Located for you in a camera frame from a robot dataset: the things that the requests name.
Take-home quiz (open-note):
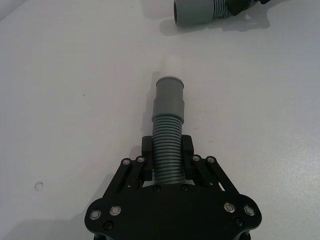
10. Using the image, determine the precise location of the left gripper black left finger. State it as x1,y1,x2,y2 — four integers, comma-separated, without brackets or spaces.
109,135,154,195

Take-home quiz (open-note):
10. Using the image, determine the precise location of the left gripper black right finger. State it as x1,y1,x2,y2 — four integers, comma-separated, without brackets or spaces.
181,134,236,193

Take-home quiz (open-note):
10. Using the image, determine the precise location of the grey corrugated hose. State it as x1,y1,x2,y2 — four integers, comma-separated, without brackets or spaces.
173,0,238,27
150,56,187,186

